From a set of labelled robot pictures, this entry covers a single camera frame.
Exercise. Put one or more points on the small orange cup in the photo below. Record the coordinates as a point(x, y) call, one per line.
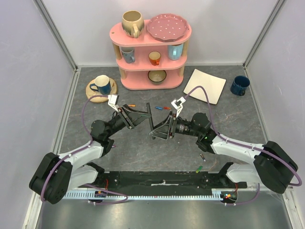
point(154, 58)

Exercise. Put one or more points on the blue mug cream interior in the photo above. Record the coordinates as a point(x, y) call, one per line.
point(102, 85)

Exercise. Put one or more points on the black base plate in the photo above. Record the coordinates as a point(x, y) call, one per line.
point(164, 183)

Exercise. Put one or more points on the pink dotted plate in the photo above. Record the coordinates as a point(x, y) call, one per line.
point(167, 27)

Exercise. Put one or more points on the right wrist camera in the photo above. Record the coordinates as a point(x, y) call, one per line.
point(178, 105)

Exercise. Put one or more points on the green battery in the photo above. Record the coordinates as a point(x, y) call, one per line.
point(199, 169)

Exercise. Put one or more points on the square white plate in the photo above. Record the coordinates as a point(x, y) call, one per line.
point(213, 85)

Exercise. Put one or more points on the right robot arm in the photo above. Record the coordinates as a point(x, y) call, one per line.
point(267, 164)

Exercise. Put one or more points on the beige ceramic mug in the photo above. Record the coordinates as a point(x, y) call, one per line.
point(133, 23)

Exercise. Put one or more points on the dark patterned bowl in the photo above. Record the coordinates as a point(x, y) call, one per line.
point(157, 76)

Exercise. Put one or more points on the dark blue mug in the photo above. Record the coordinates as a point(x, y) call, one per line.
point(239, 85)

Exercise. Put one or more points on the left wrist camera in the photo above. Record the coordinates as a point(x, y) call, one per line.
point(113, 101)

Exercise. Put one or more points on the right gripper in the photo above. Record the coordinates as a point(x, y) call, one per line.
point(170, 125)

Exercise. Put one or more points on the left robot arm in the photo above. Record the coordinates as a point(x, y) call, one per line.
point(58, 174)

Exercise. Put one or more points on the beige round saucer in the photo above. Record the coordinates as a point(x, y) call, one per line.
point(90, 92)

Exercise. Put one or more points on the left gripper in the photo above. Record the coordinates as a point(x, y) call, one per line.
point(131, 117)

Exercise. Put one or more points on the black remote control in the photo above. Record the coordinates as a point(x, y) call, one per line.
point(150, 118)

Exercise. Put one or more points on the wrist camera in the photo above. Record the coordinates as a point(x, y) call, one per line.
point(178, 105)
point(113, 101)

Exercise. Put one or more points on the red orange battery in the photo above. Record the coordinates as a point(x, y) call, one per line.
point(166, 108)

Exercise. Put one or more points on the light blue mug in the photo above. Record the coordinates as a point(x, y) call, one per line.
point(175, 51)

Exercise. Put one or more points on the pink three-tier shelf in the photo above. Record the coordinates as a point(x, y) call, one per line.
point(134, 76)

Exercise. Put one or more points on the grey blue mug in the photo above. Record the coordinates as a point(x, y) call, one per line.
point(128, 54)

